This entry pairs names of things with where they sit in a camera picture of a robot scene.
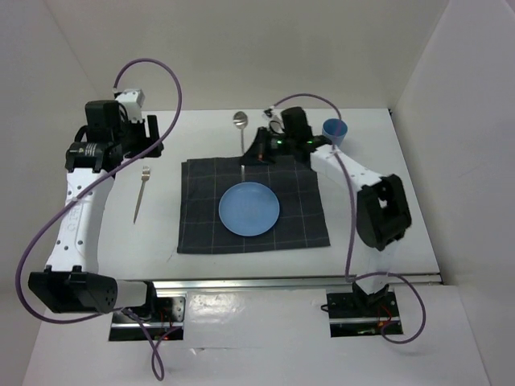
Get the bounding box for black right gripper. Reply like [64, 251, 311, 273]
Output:
[237, 127, 295, 167]

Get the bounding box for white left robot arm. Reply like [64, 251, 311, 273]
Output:
[28, 89, 163, 314]

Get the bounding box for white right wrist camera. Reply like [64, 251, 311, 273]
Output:
[262, 106, 282, 131]

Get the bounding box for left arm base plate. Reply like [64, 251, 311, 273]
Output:
[108, 294, 186, 342]

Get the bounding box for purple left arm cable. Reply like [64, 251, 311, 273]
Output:
[14, 58, 183, 381]

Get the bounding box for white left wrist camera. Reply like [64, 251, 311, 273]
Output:
[115, 88, 145, 124]

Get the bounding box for silver metal fork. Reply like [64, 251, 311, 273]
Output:
[133, 166, 151, 224]

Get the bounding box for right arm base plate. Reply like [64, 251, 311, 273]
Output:
[320, 289, 403, 338]

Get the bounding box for dark grey checked cloth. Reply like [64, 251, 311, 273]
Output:
[177, 156, 330, 255]

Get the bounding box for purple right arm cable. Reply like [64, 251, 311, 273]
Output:
[273, 93, 428, 343]

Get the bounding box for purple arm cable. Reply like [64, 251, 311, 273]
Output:
[273, 93, 428, 343]
[14, 58, 183, 381]

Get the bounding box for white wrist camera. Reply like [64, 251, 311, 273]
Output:
[115, 88, 145, 124]
[262, 106, 282, 131]

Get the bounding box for blue plastic plate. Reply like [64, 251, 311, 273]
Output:
[218, 182, 280, 237]

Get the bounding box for blue plastic cup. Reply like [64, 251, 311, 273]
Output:
[322, 118, 348, 147]

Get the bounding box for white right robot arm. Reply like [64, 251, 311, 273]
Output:
[240, 107, 412, 315]

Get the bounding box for silver metal spoon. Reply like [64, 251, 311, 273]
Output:
[232, 110, 249, 182]

